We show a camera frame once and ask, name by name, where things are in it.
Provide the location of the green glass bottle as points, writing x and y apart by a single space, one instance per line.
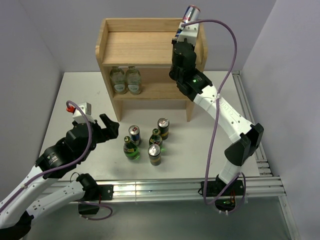
156 138
130 150

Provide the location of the green glass bottle front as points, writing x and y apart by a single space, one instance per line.
130 150

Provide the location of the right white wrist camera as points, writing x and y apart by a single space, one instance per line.
189 33

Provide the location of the aluminium front rail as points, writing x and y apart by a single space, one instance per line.
185 189

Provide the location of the clear glass bottle left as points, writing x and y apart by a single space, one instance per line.
118 80

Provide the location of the aluminium side rail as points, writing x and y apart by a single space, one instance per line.
263 164

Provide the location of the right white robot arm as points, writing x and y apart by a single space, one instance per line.
245 136

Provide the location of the silver blue energy can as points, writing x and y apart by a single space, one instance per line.
191 15

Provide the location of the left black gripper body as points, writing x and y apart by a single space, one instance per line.
100 134

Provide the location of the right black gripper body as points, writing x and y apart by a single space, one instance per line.
173 41

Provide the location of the black yellow soda can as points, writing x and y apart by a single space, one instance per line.
154 153
163 125

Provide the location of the blue red energy can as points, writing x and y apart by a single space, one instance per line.
135 134

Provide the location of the clear glass bottle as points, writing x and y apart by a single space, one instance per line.
133 78
118 80

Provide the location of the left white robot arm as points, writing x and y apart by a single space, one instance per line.
22 208

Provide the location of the black yellow soda can front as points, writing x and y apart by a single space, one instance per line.
154 153

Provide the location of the wooden two-tier shelf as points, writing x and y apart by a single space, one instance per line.
145 43

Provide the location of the clear glass bottle right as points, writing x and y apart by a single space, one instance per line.
133 78

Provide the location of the green glass bottle rear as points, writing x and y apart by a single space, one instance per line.
156 138

